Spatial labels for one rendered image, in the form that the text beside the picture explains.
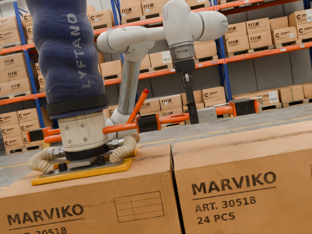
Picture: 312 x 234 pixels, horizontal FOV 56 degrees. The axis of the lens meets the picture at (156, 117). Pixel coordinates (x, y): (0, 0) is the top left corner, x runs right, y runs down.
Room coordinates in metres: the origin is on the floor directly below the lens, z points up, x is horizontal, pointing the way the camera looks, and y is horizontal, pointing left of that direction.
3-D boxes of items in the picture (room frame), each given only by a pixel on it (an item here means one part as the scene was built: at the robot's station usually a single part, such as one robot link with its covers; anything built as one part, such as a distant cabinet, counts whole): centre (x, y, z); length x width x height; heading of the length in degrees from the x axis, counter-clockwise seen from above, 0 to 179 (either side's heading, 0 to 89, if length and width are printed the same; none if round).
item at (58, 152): (1.11, 0.28, 1.01); 0.34 x 0.25 x 0.06; 85
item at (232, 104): (1.06, -0.32, 1.07); 0.08 x 0.07 x 0.05; 85
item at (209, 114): (1.08, -0.18, 1.07); 0.07 x 0.07 x 0.04; 85
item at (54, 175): (1.02, 0.29, 0.97); 0.34 x 0.10 x 0.05; 85
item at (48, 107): (1.11, 0.28, 1.19); 0.23 x 0.23 x 0.04
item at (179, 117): (1.22, 0.07, 1.07); 0.93 x 0.30 x 0.04; 85
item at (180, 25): (1.09, -0.15, 1.41); 0.13 x 0.11 x 0.16; 123
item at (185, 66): (1.08, -0.14, 1.23); 0.08 x 0.07 x 0.09; 175
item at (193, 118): (1.04, -0.13, 1.08); 0.03 x 0.01 x 0.07; 85
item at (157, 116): (1.09, 0.03, 1.07); 0.10 x 0.08 x 0.06; 175
